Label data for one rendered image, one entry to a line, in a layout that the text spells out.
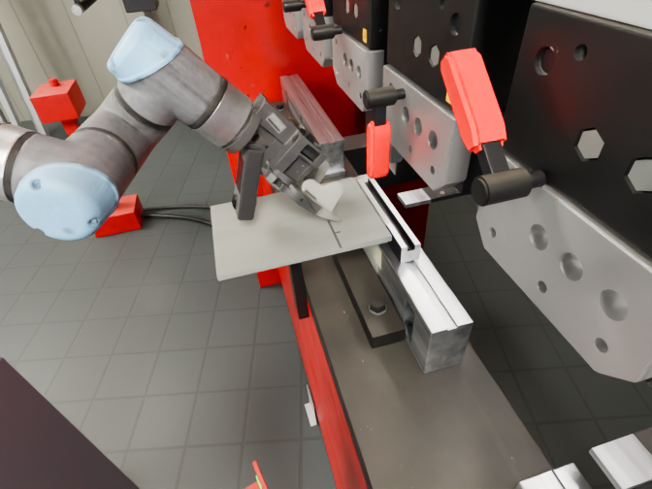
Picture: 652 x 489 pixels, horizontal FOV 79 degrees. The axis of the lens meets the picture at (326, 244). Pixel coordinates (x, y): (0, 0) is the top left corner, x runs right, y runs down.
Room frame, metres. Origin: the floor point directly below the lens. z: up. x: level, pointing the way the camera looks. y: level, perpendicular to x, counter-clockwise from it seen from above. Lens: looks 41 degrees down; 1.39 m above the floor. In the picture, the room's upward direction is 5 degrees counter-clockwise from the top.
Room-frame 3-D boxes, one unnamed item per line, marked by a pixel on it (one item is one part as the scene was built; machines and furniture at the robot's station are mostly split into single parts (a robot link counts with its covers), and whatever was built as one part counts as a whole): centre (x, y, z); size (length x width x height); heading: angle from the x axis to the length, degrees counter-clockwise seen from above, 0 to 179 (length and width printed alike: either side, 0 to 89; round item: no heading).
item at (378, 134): (0.38, -0.07, 1.20); 0.04 x 0.02 x 0.10; 103
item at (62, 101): (1.95, 1.21, 0.42); 0.25 x 0.20 x 0.83; 103
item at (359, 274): (0.50, -0.05, 0.89); 0.30 x 0.05 x 0.03; 13
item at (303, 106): (1.08, 0.02, 0.92); 0.50 x 0.06 x 0.10; 13
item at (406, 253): (0.53, -0.10, 0.99); 0.20 x 0.03 x 0.03; 13
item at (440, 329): (0.49, -0.11, 0.92); 0.39 x 0.06 x 0.10; 13
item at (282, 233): (0.52, 0.05, 1.00); 0.26 x 0.18 x 0.01; 103
